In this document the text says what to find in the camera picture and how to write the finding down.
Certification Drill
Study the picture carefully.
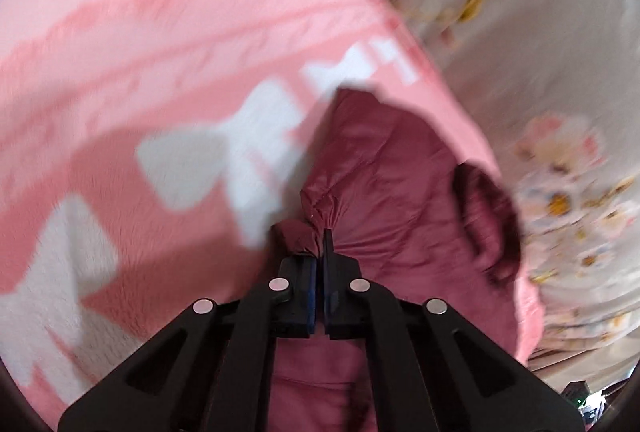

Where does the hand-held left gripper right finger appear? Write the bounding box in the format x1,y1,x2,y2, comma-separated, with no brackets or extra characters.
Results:
320,228,586,432

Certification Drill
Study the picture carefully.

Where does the beige floral sheet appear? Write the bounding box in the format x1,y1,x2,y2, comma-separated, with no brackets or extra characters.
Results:
332,0,640,388

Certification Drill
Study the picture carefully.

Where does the maroon puffer jacket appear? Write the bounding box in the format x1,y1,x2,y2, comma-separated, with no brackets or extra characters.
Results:
267,87,526,432

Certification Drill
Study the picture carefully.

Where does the pink blanket with white bows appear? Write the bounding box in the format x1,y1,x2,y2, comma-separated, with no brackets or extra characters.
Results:
0,0,547,413

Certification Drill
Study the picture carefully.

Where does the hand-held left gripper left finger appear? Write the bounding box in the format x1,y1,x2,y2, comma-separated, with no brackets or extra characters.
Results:
57,256,319,432

